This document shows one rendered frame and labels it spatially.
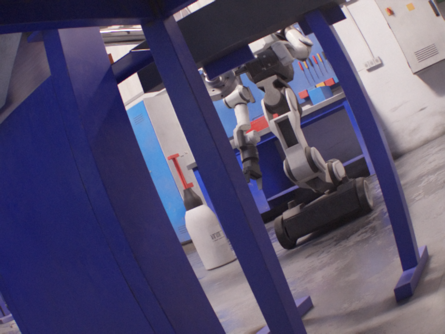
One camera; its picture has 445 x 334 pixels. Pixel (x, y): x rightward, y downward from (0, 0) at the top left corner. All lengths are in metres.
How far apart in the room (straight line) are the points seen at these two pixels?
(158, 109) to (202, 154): 6.16
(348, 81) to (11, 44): 0.86
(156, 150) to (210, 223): 3.19
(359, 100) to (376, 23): 4.99
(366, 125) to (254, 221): 0.40
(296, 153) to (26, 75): 1.95
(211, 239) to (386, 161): 2.70
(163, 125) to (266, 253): 6.15
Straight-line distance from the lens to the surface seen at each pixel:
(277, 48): 2.83
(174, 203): 7.02
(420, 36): 5.86
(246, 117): 3.26
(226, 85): 2.76
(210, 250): 3.93
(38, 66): 1.49
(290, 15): 1.38
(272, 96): 3.16
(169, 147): 7.11
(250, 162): 3.10
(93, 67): 1.34
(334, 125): 6.53
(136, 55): 1.41
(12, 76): 1.43
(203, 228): 3.92
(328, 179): 3.34
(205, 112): 1.07
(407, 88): 6.22
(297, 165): 3.10
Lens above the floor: 0.41
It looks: 3 degrees up
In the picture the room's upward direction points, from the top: 23 degrees counter-clockwise
